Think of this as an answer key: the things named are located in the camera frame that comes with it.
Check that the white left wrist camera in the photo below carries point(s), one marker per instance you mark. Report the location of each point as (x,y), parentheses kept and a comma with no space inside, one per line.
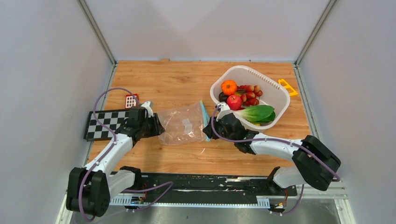
(148,106)

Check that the white plastic basket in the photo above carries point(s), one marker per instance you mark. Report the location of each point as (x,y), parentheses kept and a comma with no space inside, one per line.
(273,93)

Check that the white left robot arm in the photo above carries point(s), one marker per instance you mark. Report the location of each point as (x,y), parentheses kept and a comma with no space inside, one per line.
(91,188)

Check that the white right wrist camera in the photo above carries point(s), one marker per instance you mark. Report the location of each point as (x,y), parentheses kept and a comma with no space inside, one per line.
(223,109)

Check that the red toy grape bunch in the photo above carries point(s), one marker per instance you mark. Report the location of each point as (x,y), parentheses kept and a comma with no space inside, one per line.
(250,94)

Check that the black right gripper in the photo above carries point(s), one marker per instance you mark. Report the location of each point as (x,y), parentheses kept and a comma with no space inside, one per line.
(207,131)

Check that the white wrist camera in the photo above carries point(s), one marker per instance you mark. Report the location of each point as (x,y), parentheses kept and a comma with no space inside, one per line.
(148,106)
(223,109)

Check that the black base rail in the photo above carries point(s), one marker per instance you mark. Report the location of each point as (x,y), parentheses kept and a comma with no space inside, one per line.
(207,191)

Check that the clear zip top bag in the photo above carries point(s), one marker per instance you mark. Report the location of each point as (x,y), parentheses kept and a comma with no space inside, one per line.
(184,124)

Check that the red toy window block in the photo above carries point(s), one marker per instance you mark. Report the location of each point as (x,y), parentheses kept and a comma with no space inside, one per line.
(131,101)

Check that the orange toy pumpkin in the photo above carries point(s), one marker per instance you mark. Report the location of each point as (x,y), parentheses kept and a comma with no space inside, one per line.
(229,87)

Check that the yellow toy frame block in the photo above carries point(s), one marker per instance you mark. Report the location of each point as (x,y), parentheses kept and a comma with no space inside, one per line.
(291,91)

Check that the black white checkerboard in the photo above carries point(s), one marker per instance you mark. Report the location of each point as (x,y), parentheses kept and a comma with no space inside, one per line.
(110,118)

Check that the green toy bok choy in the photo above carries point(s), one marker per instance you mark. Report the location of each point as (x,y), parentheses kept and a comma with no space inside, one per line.
(257,114)

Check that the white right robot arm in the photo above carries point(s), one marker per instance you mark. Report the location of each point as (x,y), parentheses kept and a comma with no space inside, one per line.
(314,163)

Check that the red toy apple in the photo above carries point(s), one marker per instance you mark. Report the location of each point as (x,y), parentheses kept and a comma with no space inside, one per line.
(234,102)

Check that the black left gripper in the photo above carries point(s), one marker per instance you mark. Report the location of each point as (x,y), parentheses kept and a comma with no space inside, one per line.
(158,129)

